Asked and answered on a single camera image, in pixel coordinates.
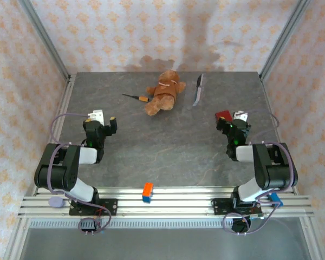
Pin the red leather card holder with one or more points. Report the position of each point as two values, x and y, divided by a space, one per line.
223 115

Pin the clear plastic card case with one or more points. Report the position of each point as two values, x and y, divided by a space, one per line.
198 90

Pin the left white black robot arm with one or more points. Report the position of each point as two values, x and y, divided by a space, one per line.
57 173

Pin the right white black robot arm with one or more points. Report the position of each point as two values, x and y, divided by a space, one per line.
270 170

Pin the orange black screwdriver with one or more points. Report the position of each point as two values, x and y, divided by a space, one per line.
143 98

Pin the brown teddy bear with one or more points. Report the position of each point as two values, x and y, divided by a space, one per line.
163 94

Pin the orange and blue toy brick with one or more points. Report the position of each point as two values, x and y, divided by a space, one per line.
147 191

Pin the blue bone-shaped toy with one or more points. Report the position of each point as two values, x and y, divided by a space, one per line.
275 200

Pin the purple round putty blob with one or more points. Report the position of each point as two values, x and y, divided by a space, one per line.
56 202

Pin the black power connector box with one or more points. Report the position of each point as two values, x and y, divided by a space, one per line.
241 225
87 225

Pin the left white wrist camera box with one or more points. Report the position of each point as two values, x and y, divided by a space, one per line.
97 116

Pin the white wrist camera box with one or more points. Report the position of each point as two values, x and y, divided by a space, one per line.
241 116
97 116

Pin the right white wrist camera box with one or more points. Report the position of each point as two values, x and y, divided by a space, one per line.
241 116

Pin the aluminium table edge rail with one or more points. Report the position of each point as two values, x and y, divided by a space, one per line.
61 119
276 130

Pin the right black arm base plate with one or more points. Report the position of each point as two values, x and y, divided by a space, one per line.
222 207

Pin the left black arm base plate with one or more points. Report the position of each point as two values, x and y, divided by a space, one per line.
109 207

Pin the aluminium mounting rail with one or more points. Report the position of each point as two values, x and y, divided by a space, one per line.
178 206

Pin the aluminium frame post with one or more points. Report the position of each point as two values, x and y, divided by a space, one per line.
44 39
284 38

